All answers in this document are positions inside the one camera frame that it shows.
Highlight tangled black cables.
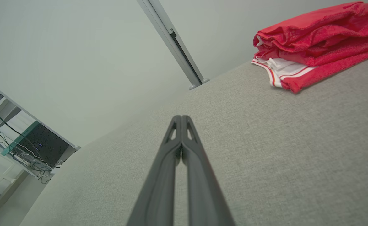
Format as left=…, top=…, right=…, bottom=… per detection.
left=10, top=148, right=65, bottom=185

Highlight grey partition post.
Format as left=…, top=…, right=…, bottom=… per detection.
left=137, top=0, right=210, bottom=90

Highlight black computer case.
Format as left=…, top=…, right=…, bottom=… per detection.
left=17, top=123, right=71, bottom=168

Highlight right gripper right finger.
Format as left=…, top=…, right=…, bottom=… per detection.
left=181, top=115, right=236, bottom=226

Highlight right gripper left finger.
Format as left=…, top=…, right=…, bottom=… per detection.
left=126, top=115, right=182, bottom=226

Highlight teal green board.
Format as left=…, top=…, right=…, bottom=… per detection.
left=1, top=121, right=40, bottom=156

